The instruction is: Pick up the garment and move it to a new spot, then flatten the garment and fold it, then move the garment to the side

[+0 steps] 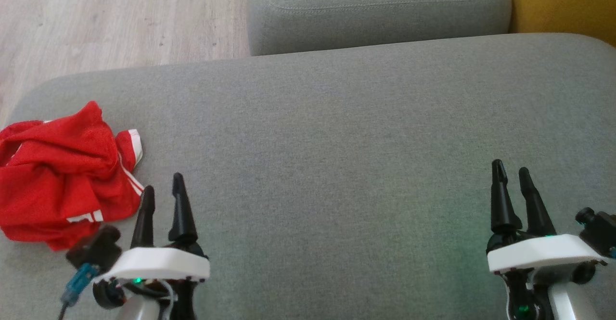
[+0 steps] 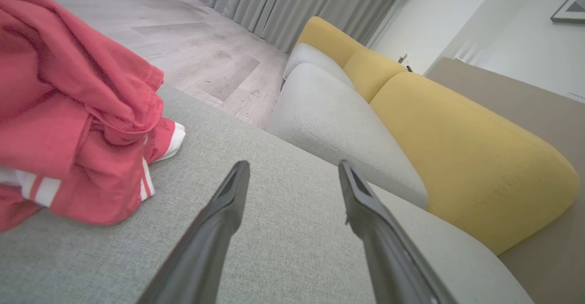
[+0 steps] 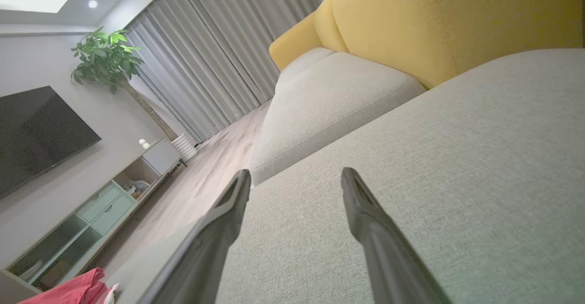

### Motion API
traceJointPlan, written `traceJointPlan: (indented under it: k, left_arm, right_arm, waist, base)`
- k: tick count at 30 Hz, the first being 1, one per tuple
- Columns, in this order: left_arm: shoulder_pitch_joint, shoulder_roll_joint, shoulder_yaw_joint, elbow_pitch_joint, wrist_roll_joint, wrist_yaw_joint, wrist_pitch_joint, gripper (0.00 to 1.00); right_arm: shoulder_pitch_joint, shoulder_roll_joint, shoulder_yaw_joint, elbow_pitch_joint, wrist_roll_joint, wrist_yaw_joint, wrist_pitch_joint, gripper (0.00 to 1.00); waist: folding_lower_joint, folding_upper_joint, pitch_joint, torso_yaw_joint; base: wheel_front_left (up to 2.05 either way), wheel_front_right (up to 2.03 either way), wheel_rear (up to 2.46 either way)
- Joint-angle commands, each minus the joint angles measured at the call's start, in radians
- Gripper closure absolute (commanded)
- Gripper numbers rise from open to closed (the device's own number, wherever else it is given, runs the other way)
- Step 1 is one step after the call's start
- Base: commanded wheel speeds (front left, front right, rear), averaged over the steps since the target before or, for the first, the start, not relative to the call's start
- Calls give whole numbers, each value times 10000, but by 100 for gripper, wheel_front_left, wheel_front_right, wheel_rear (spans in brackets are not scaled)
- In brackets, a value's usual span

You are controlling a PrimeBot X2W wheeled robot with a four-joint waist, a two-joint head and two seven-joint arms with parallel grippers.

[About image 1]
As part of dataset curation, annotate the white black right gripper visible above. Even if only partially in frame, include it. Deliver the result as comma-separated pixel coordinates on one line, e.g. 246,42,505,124
486,159,609,320

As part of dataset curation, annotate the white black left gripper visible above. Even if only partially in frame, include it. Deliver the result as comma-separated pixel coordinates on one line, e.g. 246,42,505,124
92,172,211,320

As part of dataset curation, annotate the red white sports jersey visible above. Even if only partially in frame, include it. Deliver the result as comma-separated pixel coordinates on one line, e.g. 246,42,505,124
0,128,144,252

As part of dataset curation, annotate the wide yellow sofa backrest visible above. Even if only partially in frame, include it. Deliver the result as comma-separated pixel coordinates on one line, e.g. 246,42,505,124
506,0,616,48

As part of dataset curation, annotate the grey sofa seat cushion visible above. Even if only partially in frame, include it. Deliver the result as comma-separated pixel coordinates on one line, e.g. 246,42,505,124
245,0,512,56

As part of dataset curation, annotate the left cable with blue plug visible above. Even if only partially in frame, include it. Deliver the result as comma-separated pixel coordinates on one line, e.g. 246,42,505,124
58,262,101,320

